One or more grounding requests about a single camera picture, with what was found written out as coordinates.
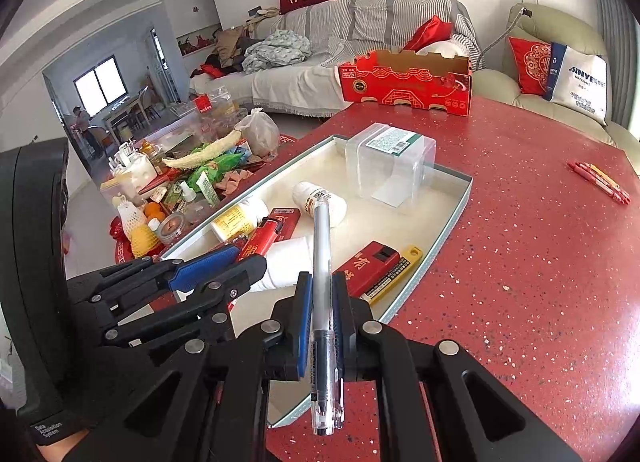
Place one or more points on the small white bottle printed label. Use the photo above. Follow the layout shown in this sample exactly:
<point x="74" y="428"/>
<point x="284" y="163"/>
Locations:
<point x="305" y="194"/>

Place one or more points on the clear storage box red label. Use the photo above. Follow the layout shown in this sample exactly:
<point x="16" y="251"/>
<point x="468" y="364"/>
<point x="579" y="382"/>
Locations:
<point x="202" y="104"/>

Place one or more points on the small white dropper bottle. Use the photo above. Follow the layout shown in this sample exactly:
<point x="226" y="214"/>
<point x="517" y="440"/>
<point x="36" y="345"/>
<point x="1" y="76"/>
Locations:
<point x="187" y="192"/>

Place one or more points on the dining table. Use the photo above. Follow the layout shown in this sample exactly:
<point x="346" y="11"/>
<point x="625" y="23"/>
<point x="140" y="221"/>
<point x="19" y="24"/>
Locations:
<point x="125" y="114"/>

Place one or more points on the pink snack pieces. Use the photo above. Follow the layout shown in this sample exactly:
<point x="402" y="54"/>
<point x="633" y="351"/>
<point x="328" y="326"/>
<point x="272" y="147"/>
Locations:
<point x="235" y="179"/>

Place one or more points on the grey-blue tray cream inside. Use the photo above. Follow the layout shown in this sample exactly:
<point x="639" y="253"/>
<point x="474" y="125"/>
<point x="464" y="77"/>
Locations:
<point x="440" y="202"/>

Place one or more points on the yellow foam net fruit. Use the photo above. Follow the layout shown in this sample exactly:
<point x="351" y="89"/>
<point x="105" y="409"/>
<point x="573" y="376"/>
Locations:
<point x="145" y="241"/>

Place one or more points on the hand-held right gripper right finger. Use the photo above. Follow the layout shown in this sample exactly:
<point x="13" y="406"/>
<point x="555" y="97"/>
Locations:
<point x="338" y="337"/>

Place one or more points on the yellow pen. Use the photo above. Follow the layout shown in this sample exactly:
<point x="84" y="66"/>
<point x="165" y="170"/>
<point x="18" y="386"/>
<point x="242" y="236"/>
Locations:
<point x="607" y="176"/>

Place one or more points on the green snack packet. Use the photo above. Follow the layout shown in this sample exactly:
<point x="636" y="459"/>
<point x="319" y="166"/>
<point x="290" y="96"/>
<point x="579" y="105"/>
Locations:
<point x="220" y="166"/>

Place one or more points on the red embroidered cushion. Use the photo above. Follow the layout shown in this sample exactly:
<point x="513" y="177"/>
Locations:
<point x="530" y="64"/>

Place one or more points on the white and blue printed bag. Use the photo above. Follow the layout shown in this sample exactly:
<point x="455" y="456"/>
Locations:
<point x="580" y="81"/>

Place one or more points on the red cardboard fruit box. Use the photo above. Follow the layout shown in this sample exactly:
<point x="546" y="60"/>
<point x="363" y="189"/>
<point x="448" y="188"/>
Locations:
<point x="400" y="86"/>

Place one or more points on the wall painting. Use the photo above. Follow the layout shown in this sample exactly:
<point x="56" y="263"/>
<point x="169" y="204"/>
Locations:
<point x="197" y="41"/>

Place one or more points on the sofa with grey striped cover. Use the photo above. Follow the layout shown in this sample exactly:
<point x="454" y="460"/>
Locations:
<point x="350" y="26"/>

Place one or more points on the window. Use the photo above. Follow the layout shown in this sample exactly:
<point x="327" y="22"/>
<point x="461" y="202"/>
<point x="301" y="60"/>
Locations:
<point x="100" y="79"/>

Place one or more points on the red lighter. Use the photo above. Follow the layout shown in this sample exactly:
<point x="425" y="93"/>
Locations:
<point x="260" y="242"/>

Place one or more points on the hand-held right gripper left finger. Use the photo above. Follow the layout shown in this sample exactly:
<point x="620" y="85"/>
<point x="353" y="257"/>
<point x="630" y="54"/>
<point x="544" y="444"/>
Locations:
<point x="303" y="342"/>

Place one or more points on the red satin cushion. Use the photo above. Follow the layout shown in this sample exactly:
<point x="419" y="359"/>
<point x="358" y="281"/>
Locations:
<point x="427" y="34"/>

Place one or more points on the yellow utility blade case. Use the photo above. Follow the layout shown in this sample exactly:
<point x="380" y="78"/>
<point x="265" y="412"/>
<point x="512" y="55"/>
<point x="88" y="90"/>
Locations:
<point x="395" y="272"/>

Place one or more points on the red cigarette box gold characters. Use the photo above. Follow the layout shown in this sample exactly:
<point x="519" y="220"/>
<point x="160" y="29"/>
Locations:
<point x="365" y="267"/>

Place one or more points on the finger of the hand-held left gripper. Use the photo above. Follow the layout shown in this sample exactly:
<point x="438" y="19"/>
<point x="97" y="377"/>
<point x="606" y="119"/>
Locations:
<point x="235" y="279"/>
<point x="205" y="264"/>

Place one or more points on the dining chair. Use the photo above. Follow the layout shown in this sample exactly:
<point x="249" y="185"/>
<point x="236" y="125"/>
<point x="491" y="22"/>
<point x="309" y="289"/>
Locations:
<point x="145" y="101"/>

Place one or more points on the green and white tube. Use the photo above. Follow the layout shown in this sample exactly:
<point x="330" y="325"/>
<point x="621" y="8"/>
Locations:
<point x="207" y="189"/>

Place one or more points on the grey-green curtain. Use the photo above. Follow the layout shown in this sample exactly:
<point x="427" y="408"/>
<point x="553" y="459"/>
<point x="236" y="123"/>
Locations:
<point x="620" y="41"/>

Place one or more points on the orange fruit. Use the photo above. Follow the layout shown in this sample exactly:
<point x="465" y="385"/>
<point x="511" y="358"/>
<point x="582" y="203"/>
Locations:
<point x="156" y="212"/>

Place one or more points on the white foam net sleeve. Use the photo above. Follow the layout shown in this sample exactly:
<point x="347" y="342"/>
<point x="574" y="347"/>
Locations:
<point x="200" y="151"/>

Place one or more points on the white foam net fruit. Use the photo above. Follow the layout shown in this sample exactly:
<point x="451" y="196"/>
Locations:
<point x="130" y="214"/>

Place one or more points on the light blue crumpled cloth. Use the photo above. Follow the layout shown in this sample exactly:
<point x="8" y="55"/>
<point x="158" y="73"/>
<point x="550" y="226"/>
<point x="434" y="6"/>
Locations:
<point x="277" y="51"/>

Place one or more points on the red round mat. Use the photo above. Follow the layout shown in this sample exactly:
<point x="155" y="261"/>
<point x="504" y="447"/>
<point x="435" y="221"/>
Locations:
<point x="122" y="252"/>

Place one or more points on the clear plastic container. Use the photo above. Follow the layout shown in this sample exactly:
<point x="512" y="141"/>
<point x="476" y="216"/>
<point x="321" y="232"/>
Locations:
<point x="390" y="171"/>

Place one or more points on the red clothes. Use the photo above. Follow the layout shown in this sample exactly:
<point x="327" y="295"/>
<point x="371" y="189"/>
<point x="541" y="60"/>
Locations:
<point x="205" y="70"/>

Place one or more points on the large white bottle blue logo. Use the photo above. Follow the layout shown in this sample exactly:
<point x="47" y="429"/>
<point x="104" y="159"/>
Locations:
<point x="285" y="262"/>

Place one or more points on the white bottle yellow label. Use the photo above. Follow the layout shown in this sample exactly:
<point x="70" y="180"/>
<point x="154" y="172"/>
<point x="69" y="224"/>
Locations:
<point x="235" y="219"/>

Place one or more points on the clear plastic bag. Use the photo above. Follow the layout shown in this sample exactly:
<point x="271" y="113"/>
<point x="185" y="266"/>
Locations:
<point x="260" y="134"/>

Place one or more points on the brown clothes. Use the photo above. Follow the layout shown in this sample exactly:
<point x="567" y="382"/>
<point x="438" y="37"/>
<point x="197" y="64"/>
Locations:
<point x="232" y="44"/>

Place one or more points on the beige armchair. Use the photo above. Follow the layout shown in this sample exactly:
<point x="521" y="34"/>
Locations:
<point x="565" y="26"/>

